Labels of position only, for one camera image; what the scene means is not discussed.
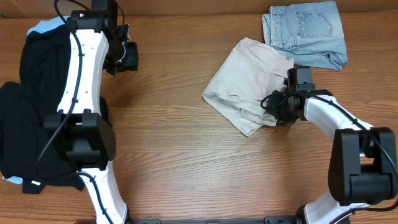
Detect beige khaki shorts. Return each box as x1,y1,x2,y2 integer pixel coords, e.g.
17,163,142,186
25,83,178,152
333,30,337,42
202,37,294,136

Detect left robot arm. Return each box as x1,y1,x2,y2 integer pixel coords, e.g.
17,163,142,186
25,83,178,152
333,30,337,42
44,0,139,223

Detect folded light denim shorts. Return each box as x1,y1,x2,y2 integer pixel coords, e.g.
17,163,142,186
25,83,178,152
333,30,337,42
262,1,348,71

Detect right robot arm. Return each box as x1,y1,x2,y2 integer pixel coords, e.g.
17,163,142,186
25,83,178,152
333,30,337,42
261,67,397,224

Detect black garment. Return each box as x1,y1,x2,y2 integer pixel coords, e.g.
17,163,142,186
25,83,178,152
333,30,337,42
1,25,85,194

